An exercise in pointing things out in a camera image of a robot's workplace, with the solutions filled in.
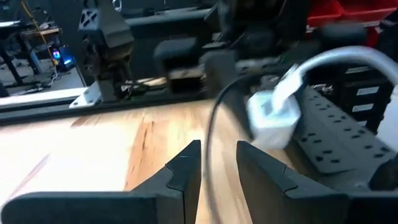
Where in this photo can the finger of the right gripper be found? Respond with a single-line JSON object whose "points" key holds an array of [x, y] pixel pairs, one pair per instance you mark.
{"points": [[224, 74]]}

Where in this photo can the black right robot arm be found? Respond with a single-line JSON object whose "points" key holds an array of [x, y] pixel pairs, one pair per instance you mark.
{"points": [[109, 37]]}

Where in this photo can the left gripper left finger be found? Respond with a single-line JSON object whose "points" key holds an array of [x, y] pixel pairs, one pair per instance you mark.
{"points": [[93, 208]]}

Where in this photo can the black drawer cabinet white labels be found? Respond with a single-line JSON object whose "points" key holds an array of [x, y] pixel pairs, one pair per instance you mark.
{"points": [[351, 93]]}

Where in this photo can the white charger adapter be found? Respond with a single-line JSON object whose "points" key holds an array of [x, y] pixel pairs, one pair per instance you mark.
{"points": [[270, 127]]}

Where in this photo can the black table frame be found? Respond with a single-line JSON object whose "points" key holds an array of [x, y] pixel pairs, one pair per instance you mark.
{"points": [[46, 112]]}

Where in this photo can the shelf with red bins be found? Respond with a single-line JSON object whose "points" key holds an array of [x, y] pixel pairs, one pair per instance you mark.
{"points": [[342, 12]]}

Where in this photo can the computer tower blue light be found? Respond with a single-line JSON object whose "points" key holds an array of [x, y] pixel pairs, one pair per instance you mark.
{"points": [[62, 57]]}

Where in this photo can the long black power strip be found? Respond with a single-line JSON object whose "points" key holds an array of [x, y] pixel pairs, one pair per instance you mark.
{"points": [[335, 140]]}

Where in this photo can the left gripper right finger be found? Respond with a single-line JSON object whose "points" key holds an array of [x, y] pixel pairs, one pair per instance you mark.
{"points": [[295, 205]]}

